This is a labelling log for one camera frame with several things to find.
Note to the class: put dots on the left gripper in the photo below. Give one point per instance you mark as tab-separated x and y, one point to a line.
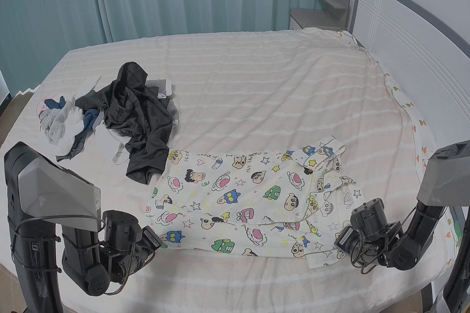
152	240

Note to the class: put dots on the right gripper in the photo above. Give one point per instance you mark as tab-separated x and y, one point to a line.
343	238

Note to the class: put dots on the white printed pyjama top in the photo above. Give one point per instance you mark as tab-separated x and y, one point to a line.
238	201

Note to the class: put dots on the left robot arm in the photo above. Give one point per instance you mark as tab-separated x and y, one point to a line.
40	186

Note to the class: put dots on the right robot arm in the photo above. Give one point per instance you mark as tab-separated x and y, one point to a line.
444	175

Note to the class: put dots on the pile of clothes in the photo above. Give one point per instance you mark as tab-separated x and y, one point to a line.
60	124

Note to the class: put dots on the black garment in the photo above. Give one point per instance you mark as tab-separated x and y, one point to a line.
139	120

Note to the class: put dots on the bed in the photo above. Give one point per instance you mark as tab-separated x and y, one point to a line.
275	91

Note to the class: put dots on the grey bedside table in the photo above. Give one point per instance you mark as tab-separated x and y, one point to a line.
315	20

